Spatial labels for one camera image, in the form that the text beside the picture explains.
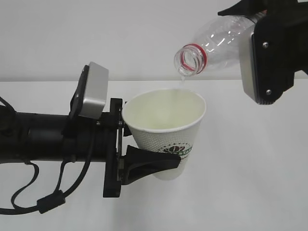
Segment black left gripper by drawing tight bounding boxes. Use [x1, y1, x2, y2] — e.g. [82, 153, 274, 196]
[96, 98, 181, 198]

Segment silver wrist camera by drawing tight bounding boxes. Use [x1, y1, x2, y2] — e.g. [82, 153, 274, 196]
[239, 27, 275, 105]
[69, 62, 109, 120]

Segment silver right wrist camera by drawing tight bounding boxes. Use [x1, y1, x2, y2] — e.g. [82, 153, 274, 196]
[239, 27, 275, 105]

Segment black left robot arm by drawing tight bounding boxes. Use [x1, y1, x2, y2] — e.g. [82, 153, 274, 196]
[0, 98, 180, 198]

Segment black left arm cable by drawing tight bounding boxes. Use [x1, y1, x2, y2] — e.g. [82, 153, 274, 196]
[0, 96, 94, 214]

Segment clear plastic water bottle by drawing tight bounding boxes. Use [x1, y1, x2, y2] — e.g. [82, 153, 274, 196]
[174, 13, 264, 79]

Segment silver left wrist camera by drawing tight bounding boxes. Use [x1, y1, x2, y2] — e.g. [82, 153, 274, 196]
[69, 62, 109, 120]

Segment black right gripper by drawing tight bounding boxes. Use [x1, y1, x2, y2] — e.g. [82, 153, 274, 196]
[218, 0, 308, 104]

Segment white paper coffee cup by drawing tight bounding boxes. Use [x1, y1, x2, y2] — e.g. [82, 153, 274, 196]
[123, 88, 207, 180]

